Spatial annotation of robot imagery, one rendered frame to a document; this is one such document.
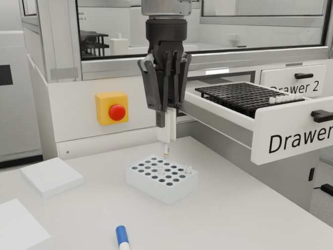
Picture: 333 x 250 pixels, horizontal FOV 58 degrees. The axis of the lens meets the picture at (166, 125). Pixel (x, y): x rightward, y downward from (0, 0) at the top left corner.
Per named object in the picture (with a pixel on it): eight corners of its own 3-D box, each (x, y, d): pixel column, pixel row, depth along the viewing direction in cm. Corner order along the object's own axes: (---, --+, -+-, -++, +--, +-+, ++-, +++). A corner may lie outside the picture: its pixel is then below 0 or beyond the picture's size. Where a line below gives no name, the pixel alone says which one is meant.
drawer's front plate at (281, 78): (321, 95, 110) (327, 65, 106) (261, 104, 98) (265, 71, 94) (317, 94, 111) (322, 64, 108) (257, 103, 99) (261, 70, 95)
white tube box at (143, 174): (197, 187, 61) (198, 171, 60) (170, 206, 55) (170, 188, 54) (153, 168, 69) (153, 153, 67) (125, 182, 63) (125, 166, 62)
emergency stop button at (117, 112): (127, 120, 71) (126, 104, 70) (110, 123, 70) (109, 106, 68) (123, 116, 74) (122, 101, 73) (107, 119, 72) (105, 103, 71)
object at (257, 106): (304, 101, 73) (305, 98, 73) (248, 110, 66) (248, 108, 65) (298, 99, 74) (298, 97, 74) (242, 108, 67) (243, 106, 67)
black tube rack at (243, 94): (301, 123, 75) (305, 98, 73) (246, 135, 67) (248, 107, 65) (242, 102, 94) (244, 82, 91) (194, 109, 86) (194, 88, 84)
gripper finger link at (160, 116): (165, 101, 57) (154, 104, 55) (165, 126, 59) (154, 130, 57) (159, 100, 58) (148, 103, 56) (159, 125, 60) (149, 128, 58)
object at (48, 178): (84, 183, 63) (83, 176, 62) (42, 199, 57) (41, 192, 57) (58, 162, 71) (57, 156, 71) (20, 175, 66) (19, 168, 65)
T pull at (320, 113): (343, 118, 59) (344, 111, 59) (317, 123, 56) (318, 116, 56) (327, 113, 62) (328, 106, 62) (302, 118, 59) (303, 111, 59)
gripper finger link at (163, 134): (170, 110, 58) (168, 111, 57) (170, 144, 60) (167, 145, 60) (159, 107, 60) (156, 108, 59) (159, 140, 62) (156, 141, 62)
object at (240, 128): (341, 132, 70) (346, 107, 68) (256, 154, 59) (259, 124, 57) (232, 95, 104) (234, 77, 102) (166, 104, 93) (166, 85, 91)
